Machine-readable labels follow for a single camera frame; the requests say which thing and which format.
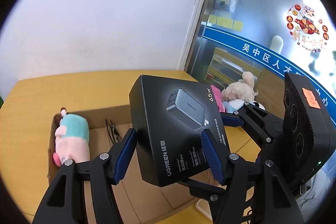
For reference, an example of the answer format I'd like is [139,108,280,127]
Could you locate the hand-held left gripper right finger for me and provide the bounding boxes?
[200,128,305,224]

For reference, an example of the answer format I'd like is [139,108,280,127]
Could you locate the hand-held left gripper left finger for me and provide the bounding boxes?
[31,128,137,224]

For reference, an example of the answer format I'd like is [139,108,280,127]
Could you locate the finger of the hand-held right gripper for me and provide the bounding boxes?
[178,179,228,204]
[219,102,284,146]

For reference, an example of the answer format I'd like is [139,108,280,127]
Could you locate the brown cardboard box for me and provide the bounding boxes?
[47,103,210,224]

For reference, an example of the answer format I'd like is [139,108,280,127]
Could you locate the black charger box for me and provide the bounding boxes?
[129,74,231,188]

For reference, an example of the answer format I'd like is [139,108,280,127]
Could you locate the person's right forearm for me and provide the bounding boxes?
[294,169,334,219]

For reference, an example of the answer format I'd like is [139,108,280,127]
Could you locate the white and blue plush toy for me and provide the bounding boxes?
[225,99,266,113]

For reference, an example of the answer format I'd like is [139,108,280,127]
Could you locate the white flat object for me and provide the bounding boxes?
[196,198,214,222]

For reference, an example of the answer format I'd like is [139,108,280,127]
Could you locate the black eyeglasses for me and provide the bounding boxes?
[105,119,122,144]

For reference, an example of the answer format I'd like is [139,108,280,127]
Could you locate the beige plush dog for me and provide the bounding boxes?
[221,71,259,104]

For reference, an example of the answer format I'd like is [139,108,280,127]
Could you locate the pink and teal plush toy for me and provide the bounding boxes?
[52,107,91,167]

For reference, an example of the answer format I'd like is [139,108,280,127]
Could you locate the wooden shelf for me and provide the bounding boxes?
[206,47,263,83]

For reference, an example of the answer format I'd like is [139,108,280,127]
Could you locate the blue lettered banner strip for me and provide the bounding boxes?
[203,25,336,109]

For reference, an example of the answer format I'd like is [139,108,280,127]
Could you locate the festive cartoon window sticker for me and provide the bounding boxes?
[286,2,330,53]

